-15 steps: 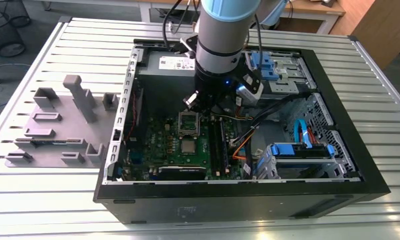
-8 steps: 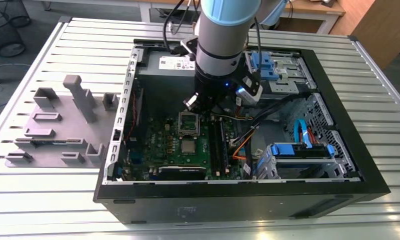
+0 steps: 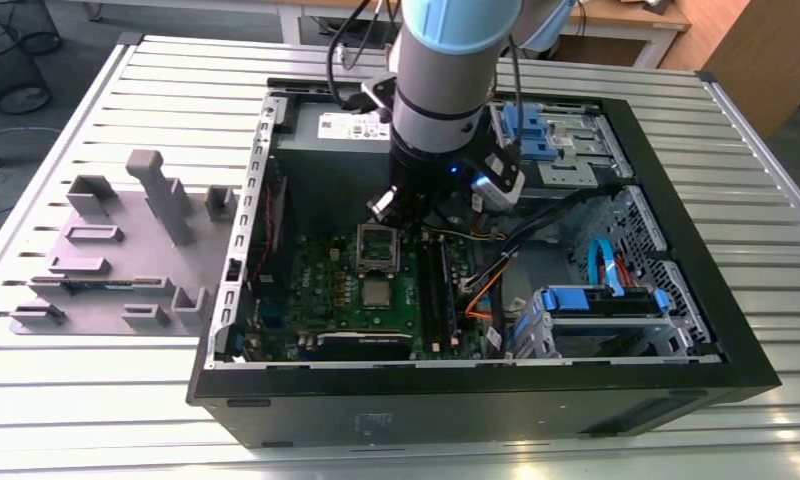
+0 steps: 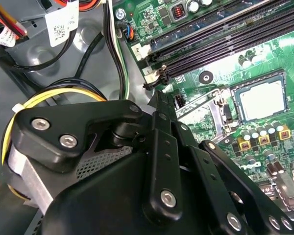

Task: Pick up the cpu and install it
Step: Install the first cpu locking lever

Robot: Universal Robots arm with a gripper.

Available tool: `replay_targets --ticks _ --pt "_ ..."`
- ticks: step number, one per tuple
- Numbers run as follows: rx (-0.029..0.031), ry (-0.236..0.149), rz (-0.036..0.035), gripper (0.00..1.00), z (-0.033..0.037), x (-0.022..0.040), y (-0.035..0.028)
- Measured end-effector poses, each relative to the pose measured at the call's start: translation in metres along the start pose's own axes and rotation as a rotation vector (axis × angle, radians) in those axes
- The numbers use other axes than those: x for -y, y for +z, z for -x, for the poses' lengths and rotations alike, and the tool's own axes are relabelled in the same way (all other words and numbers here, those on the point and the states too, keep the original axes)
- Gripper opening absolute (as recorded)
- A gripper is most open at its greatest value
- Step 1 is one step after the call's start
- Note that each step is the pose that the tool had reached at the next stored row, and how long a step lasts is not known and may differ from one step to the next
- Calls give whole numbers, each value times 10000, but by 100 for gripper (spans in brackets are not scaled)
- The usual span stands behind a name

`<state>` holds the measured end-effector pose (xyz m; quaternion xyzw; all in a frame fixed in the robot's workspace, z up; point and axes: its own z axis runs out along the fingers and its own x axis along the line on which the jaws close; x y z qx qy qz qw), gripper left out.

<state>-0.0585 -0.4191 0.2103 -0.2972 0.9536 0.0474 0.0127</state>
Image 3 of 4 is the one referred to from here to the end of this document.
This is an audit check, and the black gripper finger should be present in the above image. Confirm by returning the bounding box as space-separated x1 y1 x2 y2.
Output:
364 185 403 225

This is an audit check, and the metal socket cover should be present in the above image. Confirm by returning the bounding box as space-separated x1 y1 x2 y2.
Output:
353 222 401 277

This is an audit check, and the silver CPU green edge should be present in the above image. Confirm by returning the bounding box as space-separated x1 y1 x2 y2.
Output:
363 279 395 307

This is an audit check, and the CPU socket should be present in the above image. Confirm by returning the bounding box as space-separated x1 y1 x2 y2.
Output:
357 273 401 314

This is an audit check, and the grey power supply unit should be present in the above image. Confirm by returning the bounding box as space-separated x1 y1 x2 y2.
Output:
276 102 408 236

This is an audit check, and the blue plastic drive latch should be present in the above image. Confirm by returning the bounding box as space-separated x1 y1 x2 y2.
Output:
503 103 550 162

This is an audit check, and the black RAM slot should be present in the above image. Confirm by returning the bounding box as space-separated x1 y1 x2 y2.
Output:
415 234 442 354
438 235 463 351

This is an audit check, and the green motherboard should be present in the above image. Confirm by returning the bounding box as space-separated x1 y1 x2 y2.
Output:
249 219 502 362

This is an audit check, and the metal drive cage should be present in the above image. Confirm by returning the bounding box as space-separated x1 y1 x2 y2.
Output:
486 102 636 217

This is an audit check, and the black graphics card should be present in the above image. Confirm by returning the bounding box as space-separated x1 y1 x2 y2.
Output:
313 330 415 362

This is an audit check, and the hard disk in blue carrier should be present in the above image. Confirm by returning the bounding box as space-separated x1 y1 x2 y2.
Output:
538 284 672 321

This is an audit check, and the grey plastic parts rack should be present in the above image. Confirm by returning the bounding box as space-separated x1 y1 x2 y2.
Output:
7 148 241 337

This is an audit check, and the black PC case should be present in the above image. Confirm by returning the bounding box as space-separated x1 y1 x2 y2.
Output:
184 75 783 450

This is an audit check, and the metal disk bay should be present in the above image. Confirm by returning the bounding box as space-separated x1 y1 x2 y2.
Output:
532 282 716 359

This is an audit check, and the green RAM stick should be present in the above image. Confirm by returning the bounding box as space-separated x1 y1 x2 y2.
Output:
57 277 140 295

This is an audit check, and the brown wooden cabinet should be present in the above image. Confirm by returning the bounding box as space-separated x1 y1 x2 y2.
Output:
659 0 800 141

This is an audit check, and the mixed colour wire bundle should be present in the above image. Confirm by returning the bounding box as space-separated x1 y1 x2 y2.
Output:
426 224 508 242

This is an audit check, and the black cable bundle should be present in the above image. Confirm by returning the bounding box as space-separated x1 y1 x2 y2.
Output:
463 183 626 294

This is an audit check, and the orange wire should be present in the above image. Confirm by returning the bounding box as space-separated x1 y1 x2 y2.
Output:
464 262 508 321

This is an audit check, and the blue plastic carrier rail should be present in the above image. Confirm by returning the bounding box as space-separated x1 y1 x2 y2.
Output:
511 307 556 359

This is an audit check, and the blue flat data wire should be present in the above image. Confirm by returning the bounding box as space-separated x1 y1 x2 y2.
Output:
586 235 632 296

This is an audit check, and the wooden desk white frame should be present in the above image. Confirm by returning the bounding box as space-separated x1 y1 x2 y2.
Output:
559 0 694 71

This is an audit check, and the black wire mesh bin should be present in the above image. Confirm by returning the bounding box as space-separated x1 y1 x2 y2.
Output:
9 0 65 55
0 23 53 116

